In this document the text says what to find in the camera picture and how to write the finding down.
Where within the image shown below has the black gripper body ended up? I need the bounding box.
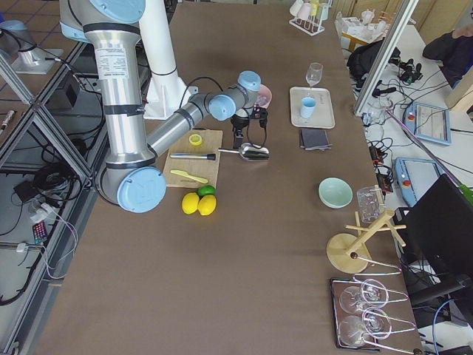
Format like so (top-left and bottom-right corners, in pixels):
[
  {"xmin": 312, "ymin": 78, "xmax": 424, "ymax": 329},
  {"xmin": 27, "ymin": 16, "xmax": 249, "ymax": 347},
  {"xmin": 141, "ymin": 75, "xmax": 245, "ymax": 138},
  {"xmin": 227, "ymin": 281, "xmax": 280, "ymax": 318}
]
[{"xmin": 231, "ymin": 106, "xmax": 268, "ymax": 132}]

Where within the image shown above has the yellow lemon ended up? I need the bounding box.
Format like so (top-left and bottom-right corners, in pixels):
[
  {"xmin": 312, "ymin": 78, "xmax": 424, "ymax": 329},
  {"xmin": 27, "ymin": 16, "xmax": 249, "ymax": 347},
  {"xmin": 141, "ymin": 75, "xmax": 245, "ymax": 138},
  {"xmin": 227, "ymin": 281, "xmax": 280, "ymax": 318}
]
[
  {"xmin": 181, "ymin": 192, "xmax": 200, "ymax": 214},
  {"xmin": 197, "ymin": 195, "xmax": 217, "ymax": 216}
]

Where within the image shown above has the half lemon slice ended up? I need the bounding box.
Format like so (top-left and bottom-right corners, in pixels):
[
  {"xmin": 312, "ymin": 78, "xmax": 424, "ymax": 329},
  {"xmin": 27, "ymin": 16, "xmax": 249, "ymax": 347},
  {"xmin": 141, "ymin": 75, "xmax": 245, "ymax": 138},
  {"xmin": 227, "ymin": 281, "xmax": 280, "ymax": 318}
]
[{"xmin": 188, "ymin": 134, "xmax": 203, "ymax": 146}]

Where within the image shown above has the wooden mug tree stand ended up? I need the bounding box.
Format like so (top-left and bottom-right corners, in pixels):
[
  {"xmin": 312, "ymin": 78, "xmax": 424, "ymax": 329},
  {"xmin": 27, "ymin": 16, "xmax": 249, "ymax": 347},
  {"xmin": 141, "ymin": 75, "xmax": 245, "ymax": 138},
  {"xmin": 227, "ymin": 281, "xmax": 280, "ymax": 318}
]
[{"xmin": 326, "ymin": 207, "xmax": 406, "ymax": 274}]

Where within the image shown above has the yellow lemon left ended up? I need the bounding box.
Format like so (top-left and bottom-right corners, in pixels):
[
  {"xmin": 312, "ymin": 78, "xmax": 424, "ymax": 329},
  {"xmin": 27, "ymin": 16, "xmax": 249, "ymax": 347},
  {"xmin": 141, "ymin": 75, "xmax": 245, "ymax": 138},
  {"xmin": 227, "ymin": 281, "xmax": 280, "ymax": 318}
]
[{"xmin": 181, "ymin": 192, "xmax": 200, "ymax": 214}]

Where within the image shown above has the yellow lemon right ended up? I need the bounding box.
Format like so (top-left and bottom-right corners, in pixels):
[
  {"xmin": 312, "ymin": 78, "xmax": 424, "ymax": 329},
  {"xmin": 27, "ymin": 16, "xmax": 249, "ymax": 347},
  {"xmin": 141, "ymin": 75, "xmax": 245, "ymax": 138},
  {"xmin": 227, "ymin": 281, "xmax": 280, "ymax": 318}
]
[{"xmin": 197, "ymin": 195, "xmax": 217, "ymax": 216}]

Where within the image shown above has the black monitor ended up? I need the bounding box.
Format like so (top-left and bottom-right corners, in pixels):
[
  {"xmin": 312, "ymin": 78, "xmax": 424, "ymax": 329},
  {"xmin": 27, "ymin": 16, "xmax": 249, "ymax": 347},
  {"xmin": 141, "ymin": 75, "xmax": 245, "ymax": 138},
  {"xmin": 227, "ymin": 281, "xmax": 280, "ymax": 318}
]
[{"xmin": 394, "ymin": 174, "xmax": 472, "ymax": 312}]

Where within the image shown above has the aluminium frame post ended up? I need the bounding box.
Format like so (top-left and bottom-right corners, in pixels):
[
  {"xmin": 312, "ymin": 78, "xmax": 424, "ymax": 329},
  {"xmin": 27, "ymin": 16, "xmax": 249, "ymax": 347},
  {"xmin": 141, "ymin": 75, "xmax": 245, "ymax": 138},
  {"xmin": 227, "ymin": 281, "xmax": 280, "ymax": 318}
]
[{"xmin": 353, "ymin": 0, "xmax": 418, "ymax": 117}]

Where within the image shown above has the blue teach pendant far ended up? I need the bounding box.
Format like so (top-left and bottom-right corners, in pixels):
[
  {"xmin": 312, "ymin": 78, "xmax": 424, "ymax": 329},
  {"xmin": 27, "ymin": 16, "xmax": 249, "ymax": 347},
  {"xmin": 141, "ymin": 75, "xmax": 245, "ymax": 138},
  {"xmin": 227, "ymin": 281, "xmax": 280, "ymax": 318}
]
[{"xmin": 403, "ymin": 102, "xmax": 452, "ymax": 146}]

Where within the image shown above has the clear ice cubes pile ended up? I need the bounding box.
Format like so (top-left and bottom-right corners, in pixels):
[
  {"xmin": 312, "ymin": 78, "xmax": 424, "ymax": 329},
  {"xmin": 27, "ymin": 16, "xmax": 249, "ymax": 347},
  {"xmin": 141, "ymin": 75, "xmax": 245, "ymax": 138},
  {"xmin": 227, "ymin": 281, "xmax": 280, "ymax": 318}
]
[{"xmin": 256, "ymin": 95, "xmax": 268, "ymax": 107}]

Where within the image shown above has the black tray with glasses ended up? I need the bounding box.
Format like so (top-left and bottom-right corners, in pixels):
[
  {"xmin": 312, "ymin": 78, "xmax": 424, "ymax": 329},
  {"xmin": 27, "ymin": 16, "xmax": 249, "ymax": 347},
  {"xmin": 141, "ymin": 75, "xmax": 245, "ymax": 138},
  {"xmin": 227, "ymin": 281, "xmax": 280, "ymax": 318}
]
[{"xmin": 329, "ymin": 277, "xmax": 418, "ymax": 349}]

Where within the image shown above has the steel muddler black tip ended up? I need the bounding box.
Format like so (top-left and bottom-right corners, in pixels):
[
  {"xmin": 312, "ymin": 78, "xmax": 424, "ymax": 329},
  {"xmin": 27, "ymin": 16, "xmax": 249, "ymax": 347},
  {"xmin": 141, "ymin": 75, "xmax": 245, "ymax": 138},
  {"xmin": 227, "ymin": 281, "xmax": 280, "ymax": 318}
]
[{"xmin": 169, "ymin": 153, "xmax": 217, "ymax": 160}]

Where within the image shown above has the clear wine glass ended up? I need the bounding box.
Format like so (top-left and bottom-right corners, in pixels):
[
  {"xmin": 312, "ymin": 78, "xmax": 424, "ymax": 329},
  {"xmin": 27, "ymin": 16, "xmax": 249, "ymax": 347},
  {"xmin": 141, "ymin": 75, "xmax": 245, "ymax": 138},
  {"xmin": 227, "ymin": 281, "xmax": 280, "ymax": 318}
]
[{"xmin": 305, "ymin": 62, "xmax": 324, "ymax": 89}]

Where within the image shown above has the green lime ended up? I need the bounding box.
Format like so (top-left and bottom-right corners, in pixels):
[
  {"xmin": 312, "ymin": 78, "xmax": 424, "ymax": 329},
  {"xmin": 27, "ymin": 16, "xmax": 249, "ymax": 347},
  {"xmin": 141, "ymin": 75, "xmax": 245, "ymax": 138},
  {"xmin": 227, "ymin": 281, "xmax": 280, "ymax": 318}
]
[{"xmin": 197, "ymin": 185, "xmax": 216, "ymax": 197}]

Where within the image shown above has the pink cup in rack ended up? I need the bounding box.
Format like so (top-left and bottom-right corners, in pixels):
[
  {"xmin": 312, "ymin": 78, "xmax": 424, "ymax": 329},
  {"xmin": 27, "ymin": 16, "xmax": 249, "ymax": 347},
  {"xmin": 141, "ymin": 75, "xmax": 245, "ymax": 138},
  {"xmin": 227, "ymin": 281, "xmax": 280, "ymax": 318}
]
[{"xmin": 290, "ymin": 0, "xmax": 312, "ymax": 21}]

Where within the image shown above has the cream serving tray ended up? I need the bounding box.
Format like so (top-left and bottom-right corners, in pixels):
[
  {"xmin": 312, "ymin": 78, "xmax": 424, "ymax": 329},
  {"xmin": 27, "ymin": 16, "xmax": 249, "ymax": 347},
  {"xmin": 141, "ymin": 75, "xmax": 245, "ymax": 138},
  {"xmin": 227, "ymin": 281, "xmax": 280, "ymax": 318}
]
[{"xmin": 290, "ymin": 87, "xmax": 336, "ymax": 129}]

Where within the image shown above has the silver metal ice scoop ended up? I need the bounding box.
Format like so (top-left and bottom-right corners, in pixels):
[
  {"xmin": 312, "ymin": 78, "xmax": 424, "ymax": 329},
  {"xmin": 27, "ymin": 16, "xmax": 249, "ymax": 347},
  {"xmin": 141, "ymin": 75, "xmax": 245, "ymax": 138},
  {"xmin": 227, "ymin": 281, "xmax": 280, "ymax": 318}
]
[{"xmin": 218, "ymin": 143, "xmax": 270, "ymax": 161}]

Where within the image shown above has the upside-down wine glass lower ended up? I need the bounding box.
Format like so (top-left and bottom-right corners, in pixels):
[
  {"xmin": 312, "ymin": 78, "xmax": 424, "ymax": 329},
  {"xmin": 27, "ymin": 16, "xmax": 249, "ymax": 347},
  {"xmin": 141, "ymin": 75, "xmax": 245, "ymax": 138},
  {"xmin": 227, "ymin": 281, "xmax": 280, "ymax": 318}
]
[{"xmin": 338, "ymin": 307, "xmax": 417, "ymax": 347}]

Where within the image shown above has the upside-down wine glass upper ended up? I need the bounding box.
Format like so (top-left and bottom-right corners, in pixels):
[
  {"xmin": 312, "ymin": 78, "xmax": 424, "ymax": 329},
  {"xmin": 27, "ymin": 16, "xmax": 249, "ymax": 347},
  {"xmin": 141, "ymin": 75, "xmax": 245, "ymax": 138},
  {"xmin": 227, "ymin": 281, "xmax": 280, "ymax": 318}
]
[{"xmin": 338, "ymin": 279, "xmax": 409, "ymax": 315}]

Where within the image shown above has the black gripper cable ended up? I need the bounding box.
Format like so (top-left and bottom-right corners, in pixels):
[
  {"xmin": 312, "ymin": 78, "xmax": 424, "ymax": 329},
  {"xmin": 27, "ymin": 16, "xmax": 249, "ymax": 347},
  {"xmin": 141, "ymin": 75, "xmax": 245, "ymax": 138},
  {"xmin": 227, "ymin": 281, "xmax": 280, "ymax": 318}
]
[{"xmin": 179, "ymin": 76, "xmax": 268, "ymax": 149}]

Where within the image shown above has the white wire cup rack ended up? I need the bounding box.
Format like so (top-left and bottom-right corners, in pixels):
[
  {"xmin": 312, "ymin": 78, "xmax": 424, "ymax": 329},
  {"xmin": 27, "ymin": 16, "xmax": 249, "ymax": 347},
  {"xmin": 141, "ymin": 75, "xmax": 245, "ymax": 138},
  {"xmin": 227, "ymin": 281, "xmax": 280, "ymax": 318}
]
[{"xmin": 289, "ymin": 0, "xmax": 333, "ymax": 36}]

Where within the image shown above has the grey folded cloth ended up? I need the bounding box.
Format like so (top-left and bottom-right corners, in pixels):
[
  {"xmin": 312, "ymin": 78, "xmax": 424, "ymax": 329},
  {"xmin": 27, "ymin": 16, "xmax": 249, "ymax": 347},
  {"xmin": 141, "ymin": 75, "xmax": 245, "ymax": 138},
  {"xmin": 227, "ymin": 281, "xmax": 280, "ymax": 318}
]
[{"xmin": 299, "ymin": 128, "xmax": 331, "ymax": 151}]

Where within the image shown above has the blue teach pendant near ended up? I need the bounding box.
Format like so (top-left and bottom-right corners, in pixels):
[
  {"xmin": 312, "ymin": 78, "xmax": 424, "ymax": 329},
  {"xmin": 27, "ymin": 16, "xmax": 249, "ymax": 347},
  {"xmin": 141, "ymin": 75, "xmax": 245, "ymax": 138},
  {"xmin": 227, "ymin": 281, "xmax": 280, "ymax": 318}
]
[{"xmin": 394, "ymin": 157, "xmax": 444, "ymax": 207}]

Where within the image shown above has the blue teach pendant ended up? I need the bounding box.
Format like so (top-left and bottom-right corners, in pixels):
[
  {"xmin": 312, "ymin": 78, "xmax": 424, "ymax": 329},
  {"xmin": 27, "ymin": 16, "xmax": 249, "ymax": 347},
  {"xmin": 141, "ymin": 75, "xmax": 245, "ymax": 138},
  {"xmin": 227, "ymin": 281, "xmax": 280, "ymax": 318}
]
[
  {"xmin": 403, "ymin": 102, "xmax": 452, "ymax": 146},
  {"xmin": 394, "ymin": 157, "xmax": 444, "ymax": 207}
]

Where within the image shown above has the wooden cutting board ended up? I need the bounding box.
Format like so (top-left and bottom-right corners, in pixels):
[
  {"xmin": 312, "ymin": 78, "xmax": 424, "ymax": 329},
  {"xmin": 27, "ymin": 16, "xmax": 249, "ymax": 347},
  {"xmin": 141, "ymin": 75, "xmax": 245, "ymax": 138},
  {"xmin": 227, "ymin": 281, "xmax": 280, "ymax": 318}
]
[{"xmin": 163, "ymin": 129, "xmax": 223, "ymax": 189}]

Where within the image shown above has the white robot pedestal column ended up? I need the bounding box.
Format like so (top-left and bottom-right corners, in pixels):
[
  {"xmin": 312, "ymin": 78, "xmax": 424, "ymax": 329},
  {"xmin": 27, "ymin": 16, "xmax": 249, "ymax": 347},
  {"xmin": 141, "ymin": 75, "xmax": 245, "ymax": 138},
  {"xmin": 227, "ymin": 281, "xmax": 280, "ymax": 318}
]
[{"xmin": 139, "ymin": 0, "xmax": 191, "ymax": 120}]

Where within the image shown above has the upside-down wine glass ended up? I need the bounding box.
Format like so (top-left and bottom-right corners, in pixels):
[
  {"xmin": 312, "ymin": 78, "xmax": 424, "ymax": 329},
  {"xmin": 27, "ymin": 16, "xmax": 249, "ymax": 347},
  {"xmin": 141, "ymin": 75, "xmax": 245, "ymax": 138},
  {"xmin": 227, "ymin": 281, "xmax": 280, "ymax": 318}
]
[
  {"xmin": 338, "ymin": 307, "xmax": 417, "ymax": 347},
  {"xmin": 338, "ymin": 279, "xmax": 409, "ymax": 315}
]

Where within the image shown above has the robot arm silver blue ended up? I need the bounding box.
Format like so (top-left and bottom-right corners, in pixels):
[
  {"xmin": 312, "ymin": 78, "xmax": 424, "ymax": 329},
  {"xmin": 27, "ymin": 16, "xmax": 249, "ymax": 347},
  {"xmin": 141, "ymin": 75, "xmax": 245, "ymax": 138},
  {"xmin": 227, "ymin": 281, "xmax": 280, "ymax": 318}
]
[{"xmin": 60, "ymin": 1, "xmax": 261, "ymax": 213}]

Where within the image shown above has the black backpack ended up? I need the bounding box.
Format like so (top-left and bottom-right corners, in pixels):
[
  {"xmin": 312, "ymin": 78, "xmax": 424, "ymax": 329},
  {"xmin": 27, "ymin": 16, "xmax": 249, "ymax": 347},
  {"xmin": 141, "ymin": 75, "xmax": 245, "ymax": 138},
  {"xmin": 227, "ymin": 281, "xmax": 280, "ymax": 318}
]
[{"xmin": 347, "ymin": 40, "xmax": 384, "ymax": 92}]

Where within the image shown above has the pink bowl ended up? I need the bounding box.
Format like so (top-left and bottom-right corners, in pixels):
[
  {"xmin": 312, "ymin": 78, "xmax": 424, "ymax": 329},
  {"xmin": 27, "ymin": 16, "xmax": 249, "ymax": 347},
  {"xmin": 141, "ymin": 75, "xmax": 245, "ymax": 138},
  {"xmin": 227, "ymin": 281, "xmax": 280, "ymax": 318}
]
[{"xmin": 255, "ymin": 84, "xmax": 272, "ymax": 109}]

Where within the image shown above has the light blue cup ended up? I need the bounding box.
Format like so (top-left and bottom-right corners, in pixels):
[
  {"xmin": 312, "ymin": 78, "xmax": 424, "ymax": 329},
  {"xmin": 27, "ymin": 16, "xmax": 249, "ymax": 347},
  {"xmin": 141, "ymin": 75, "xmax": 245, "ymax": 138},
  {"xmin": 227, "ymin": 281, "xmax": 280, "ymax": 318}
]
[{"xmin": 299, "ymin": 96, "xmax": 316, "ymax": 119}]

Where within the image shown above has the mint green bowl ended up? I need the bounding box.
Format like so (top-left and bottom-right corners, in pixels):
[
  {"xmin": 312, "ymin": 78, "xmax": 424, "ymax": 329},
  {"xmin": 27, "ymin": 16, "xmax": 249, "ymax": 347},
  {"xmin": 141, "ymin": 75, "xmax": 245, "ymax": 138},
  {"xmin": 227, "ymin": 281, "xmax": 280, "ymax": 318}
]
[{"xmin": 319, "ymin": 177, "xmax": 353, "ymax": 209}]

